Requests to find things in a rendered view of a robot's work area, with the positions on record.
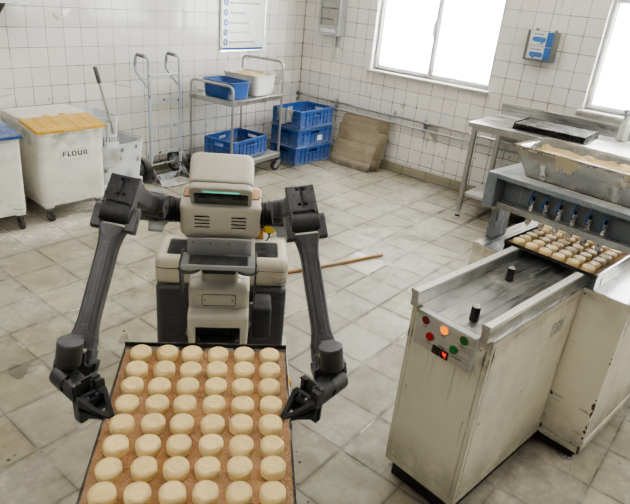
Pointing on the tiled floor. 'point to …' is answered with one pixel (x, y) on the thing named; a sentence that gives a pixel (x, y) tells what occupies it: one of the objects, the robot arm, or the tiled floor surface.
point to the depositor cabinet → (591, 353)
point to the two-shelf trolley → (241, 111)
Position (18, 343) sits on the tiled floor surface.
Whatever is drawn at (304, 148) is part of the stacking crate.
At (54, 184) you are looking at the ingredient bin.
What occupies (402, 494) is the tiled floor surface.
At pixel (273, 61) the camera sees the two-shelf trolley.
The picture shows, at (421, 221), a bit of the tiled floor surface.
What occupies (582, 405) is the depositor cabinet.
